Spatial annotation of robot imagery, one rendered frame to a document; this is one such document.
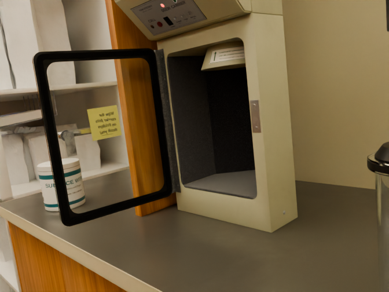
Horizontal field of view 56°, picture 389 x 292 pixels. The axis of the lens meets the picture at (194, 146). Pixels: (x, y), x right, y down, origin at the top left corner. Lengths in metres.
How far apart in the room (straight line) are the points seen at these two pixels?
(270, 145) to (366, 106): 0.41
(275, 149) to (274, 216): 0.15
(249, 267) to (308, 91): 0.68
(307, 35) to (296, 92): 0.18
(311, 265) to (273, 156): 0.25
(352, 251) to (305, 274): 0.13
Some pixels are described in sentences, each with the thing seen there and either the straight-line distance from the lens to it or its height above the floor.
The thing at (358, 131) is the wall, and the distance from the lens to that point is 1.16.
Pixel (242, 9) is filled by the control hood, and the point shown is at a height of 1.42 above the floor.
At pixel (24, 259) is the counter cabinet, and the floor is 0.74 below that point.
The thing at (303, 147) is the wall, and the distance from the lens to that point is 1.25.
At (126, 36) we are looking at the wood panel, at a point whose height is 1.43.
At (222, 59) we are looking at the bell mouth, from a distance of 0.87.
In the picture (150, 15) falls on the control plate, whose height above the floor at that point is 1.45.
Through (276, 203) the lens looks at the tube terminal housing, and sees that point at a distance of 0.85.
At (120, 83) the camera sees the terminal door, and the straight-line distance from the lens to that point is 0.93.
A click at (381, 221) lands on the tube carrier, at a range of 0.50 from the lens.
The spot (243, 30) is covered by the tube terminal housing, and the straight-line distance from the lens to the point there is 0.80.
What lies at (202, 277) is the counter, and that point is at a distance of 0.69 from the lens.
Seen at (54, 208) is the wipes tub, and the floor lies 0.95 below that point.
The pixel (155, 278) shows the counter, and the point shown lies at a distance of 0.71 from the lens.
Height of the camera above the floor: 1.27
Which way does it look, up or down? 9 degrees down
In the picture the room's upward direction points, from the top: 7 degrees counter-clockwise
